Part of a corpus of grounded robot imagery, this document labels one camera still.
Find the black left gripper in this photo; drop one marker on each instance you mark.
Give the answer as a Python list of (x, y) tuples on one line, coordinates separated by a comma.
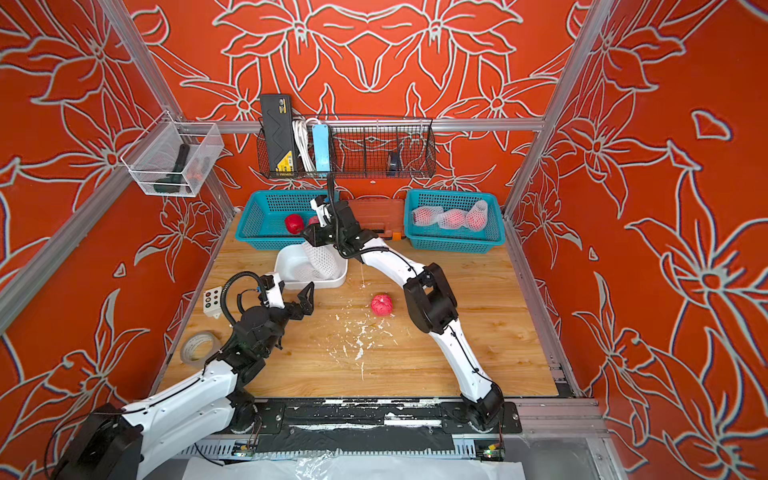
[(305, 309)]

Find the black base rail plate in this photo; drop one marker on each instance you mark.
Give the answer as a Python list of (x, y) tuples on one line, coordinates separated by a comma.
[(289, 428)]

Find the clear tape roll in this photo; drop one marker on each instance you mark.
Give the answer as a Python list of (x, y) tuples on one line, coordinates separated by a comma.
[(199, 348)]

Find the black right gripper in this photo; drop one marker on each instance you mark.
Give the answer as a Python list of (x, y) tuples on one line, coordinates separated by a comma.
[(315, 236)]

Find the orange plastic tool case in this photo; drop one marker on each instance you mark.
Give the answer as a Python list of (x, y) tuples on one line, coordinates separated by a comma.
[(383, 216)]

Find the black box with yellow label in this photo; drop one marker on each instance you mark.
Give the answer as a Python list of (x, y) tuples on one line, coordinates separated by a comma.
[(277, 121)]

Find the teal basket with netted apples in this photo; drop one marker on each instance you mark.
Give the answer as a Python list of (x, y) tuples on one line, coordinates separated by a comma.
[(462, 240)]

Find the light blue flat box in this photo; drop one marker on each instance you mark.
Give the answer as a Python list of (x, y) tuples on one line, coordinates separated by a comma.
[(322, 147)]

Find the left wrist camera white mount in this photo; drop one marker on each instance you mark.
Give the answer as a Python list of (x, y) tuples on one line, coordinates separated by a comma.
[(272, 290)]

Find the black wire wall basket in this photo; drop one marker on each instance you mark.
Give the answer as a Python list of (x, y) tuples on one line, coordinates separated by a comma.
[(359, 148)]

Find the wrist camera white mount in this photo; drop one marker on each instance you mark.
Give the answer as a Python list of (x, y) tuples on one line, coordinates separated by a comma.
[(272, 290), (322, 208)]

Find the white button control box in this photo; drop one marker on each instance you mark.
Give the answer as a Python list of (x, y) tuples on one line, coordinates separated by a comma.
[(212, 302)]

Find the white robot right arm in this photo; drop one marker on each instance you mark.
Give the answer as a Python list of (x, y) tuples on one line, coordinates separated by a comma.
[(430, 302)]

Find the teal empty basket left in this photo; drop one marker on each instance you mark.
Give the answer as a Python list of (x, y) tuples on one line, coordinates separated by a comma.
[(262, 223)]

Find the white plastic tray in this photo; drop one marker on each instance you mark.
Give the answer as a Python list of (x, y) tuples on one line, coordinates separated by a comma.
[(293, 267)]

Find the clear acrylic wall box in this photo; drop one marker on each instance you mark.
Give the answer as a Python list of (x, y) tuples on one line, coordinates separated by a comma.
[(153, 153)]

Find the dark green tool handle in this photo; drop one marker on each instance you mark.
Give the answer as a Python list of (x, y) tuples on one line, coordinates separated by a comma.
[(173, 182)]

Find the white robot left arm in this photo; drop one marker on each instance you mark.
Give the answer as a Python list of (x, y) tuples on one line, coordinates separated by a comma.
[(132, 441)]

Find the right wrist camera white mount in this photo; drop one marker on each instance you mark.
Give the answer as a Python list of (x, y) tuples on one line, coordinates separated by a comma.
[(322, 208)]

